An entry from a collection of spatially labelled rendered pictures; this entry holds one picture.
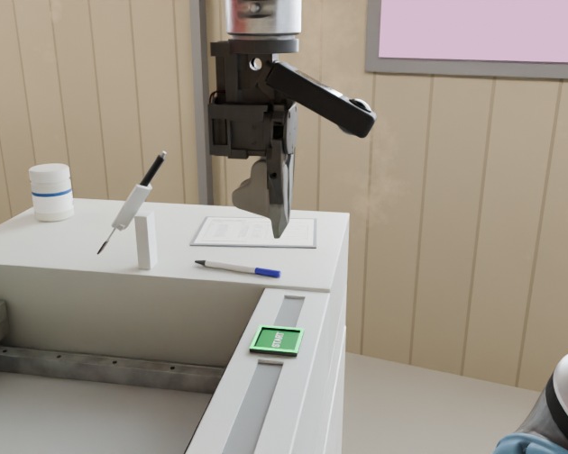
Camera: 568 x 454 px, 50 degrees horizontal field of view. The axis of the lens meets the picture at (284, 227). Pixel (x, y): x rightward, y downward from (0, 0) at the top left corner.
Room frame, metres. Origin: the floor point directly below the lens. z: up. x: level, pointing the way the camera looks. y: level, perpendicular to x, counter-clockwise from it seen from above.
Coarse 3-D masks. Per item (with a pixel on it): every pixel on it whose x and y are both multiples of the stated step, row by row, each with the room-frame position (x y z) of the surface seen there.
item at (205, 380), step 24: (0, 360) 0.80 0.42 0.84; (24, 360) 0.79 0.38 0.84; (48, 360) 0.79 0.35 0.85; (72, 360) 0.78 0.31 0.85; (96, 360) 0.78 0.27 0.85; (120, 360) 0.78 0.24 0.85; (120, 384) 0.77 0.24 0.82; (144, 384) 0.76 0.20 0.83; (168, 384) 0.75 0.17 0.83; (192, 384) 0.75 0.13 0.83; (216, 384) 0.74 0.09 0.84
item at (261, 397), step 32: (256, 320) 0.70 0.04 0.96; (288, 320) 0.71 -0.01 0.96; (320, 320) 0.70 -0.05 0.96; (320, 352) 0.67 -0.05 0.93; (224, 384) 0.56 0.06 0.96; (256, 384) 0.56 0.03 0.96; (288, 384) 0.56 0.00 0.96; (320, 384) 0.68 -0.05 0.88; (224, 416) 0.50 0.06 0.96; (256, 416) 0.51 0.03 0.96; (288, 416) 0.50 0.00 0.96; (192, 448) 0.46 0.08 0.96; (224, 448) 0.46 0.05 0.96; (256, 448) 0.46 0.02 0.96; (288, 448) 0.46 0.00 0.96
